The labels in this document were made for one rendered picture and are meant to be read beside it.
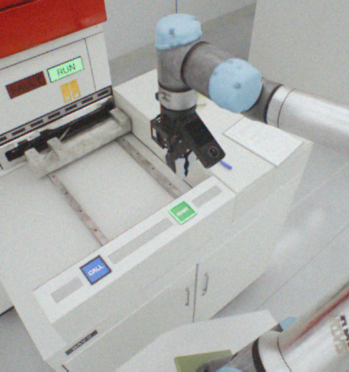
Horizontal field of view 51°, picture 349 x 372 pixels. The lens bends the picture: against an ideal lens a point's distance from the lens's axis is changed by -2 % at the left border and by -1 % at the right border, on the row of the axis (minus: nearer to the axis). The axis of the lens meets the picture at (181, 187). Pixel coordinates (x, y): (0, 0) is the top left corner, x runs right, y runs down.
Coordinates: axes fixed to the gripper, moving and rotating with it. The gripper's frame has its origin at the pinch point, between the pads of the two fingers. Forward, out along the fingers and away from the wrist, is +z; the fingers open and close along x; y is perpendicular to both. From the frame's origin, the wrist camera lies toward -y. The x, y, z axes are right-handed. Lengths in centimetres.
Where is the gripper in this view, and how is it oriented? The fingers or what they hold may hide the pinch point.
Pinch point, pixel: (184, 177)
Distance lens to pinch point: 83.5
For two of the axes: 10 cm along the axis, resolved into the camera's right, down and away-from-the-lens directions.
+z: 0.0, 6.4, 7.7
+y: -6.4, -5.9, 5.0
